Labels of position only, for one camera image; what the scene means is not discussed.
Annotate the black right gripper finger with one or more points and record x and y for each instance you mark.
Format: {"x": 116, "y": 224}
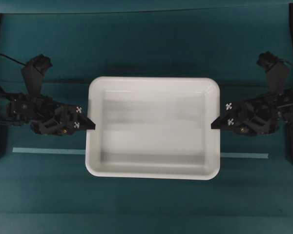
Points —
{"x": 227, "y": 119}

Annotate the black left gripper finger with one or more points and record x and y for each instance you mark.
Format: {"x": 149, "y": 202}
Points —
{"x": 82, "y": 122}

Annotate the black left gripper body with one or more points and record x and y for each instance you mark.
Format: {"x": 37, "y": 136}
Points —
{"x": 46, "y": 116}

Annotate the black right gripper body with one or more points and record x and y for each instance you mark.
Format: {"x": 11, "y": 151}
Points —
{"x": 260, "y": 115}

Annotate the white plastic tray case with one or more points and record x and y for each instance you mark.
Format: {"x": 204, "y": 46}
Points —
{"x": 153, "y": 128}

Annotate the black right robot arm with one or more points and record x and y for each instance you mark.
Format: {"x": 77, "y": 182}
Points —
{"x": 256, "y": 116}

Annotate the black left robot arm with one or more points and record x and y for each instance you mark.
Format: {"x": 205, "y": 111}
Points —
{"x": 5, "y": 99}

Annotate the light blue tape strip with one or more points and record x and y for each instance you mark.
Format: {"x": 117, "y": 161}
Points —
{"x": 82, "y": 152}

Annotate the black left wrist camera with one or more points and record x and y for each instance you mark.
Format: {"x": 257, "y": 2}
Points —
{"x": 33, "y": 73}

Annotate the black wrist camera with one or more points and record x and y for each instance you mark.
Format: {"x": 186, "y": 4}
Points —
{"x": 276, "y": 71}
{"x": 33, "y": 73}

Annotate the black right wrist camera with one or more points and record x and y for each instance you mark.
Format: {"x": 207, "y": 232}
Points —
{"x": 276, "y": 71}

